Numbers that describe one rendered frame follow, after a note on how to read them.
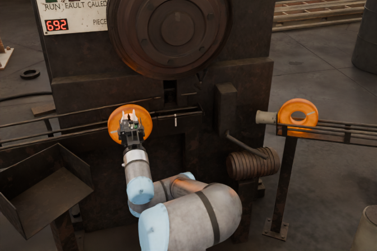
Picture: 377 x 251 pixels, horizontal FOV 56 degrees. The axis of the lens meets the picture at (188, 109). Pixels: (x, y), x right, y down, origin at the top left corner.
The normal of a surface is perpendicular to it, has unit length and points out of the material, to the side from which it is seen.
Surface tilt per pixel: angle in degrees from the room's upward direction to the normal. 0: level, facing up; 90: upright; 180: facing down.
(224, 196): 23
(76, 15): 90
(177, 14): 90
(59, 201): 5
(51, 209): 5
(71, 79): 0
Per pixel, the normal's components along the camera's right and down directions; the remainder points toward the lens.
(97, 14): 0.23, 0.50
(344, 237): 0.00, -0.86
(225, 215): 0.46, -0.25
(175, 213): 0.07, -0.71
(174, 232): 0.26, -0.29
